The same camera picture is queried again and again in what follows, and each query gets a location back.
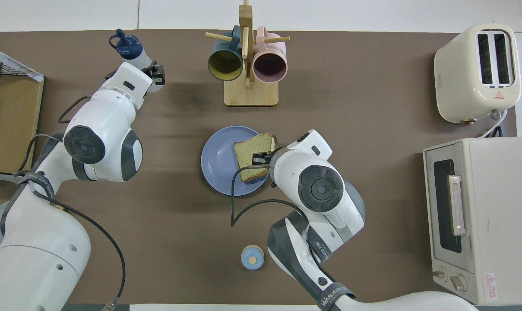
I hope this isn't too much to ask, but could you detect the slice of toast bread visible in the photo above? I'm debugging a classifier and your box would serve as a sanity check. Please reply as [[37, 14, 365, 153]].
[[234, 133, 278, 183]]

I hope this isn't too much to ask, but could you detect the white bottle with navy cap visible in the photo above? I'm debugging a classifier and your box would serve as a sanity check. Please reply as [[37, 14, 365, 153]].
[[109, 29, 164, 92]]

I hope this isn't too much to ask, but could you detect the blue round plate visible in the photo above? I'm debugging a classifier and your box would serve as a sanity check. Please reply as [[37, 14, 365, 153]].
[[201, 126, 272, 197]]

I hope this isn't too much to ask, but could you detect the wooden mug tree rack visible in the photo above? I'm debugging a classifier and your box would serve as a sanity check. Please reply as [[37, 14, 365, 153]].
[[205, 0, 291, 107]]

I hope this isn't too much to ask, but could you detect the dark teal mug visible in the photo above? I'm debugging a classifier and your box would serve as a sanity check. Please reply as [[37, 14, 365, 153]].
[[207, 25, 244, 82]]

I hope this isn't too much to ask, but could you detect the pink mug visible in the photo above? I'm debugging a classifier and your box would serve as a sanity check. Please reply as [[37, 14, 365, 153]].
[[253, 26, 288, 84]]

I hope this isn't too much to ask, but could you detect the small blue bell wooden knob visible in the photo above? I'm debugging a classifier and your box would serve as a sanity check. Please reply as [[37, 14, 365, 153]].
[[241, 244, 265, 270]]

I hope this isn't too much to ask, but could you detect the brown table mat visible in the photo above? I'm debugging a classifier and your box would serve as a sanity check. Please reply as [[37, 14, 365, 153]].
[[0, 29, 517, 305]]

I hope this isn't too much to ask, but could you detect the cream two-slot toaster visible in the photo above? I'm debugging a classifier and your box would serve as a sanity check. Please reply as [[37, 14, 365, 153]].
[[434, 23, 522, 125]]

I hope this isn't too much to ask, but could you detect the white toaster oven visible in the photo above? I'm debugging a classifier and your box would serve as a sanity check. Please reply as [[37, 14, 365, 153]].
[[423, 137, 522, 305]]

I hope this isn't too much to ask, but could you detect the black wire wooden shelf basket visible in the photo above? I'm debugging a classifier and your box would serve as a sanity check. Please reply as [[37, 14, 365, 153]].
[[0, 55, 44, 178]]

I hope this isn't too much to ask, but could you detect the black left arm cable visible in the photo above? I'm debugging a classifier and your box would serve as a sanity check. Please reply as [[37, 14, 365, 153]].
[[15, 96, 127, 311]]

